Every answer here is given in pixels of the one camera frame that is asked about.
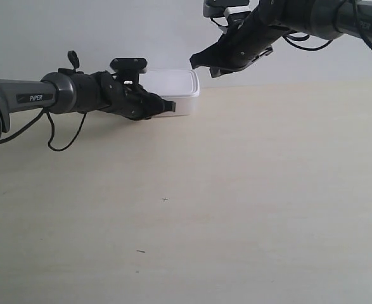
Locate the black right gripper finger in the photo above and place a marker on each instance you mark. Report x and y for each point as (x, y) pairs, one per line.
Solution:
(218, 71)
(211, 57)

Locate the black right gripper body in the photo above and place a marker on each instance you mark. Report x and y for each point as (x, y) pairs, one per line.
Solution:
(247, 41)

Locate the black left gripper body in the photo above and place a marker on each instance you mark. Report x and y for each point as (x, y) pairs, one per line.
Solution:
(101, 92)

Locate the white lidded plastic container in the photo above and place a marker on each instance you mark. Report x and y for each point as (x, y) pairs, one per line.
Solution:
(179, 86)

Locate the grey right Piper arm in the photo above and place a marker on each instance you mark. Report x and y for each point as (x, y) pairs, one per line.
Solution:
(327, 20)

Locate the grey left Piper arm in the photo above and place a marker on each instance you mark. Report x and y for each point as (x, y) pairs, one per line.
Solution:
(68, 91)

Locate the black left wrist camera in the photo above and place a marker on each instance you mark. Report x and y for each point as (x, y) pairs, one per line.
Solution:
(129, 69)

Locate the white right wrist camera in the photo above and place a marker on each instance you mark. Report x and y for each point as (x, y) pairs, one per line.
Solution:
(225, 13)

